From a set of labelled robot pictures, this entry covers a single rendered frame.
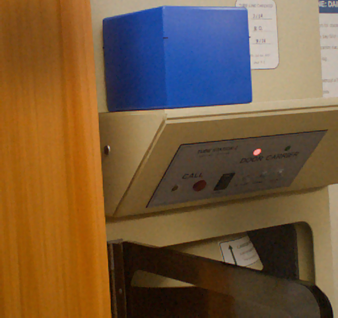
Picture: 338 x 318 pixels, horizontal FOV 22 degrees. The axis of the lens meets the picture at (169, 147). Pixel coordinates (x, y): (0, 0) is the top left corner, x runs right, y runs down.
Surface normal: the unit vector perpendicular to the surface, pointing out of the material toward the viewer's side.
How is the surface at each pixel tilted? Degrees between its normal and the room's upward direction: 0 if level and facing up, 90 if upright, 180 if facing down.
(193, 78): 90
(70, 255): 90
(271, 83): 90
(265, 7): 90
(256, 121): 135
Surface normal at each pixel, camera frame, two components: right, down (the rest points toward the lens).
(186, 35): 0.60, 0.00
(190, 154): 0.47, 0.71
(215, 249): 0.33, -0.38
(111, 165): -0.80, 0.08
